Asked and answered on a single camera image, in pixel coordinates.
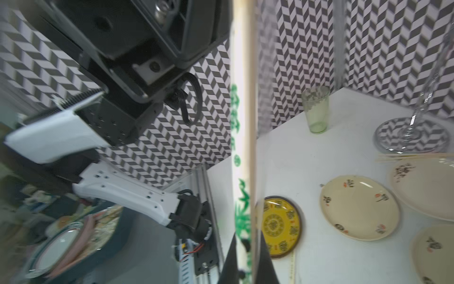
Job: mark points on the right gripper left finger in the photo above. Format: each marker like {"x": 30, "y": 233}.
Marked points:
{"x": 229, "y": 274}

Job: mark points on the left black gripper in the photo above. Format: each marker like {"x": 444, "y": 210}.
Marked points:
{"x": 138, "y": 47}

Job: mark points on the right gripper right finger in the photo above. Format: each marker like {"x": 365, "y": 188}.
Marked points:
{"x": 265, "y": 273}

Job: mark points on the chopsticks panda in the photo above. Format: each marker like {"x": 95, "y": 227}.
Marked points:
{"x": 243, "y": 40}
{"x": 395, "y": 157}

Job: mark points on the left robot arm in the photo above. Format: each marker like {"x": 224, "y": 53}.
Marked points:
{"x": 59, "y": 146}

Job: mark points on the wrapped chopsticks green label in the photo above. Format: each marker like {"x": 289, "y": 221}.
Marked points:
{"x": 292, "y": 278}

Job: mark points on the yellow green patterned plate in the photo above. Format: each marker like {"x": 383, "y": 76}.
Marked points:
{"x": 281, "y": 226}

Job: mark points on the cream plate front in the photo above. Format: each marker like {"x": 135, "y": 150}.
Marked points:
{"x": 359, "y": 208}

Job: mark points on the dishes beside the table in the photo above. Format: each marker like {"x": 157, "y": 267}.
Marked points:
{"x": 79, "y": 247}

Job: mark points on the cream plate right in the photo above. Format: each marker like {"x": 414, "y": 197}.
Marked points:
{"x": 432, "y": 254}

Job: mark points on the green transparent plastic cup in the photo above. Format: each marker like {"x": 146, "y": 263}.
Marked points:
{"x": 316, "y": 108}

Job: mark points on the cream plate with black spot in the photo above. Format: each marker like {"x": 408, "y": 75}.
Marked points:
{"x": 426, "y": 185}

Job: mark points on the metal glass holder stand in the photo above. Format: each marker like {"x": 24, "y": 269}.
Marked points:
{"x": 415, "y": 134}

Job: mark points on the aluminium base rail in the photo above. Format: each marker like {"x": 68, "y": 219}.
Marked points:
{"x": 197, "y": 251}

